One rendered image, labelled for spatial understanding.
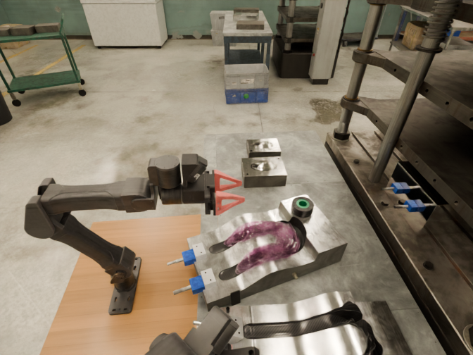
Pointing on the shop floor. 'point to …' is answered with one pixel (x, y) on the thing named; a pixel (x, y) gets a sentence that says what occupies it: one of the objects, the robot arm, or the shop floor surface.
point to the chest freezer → (126, 22)
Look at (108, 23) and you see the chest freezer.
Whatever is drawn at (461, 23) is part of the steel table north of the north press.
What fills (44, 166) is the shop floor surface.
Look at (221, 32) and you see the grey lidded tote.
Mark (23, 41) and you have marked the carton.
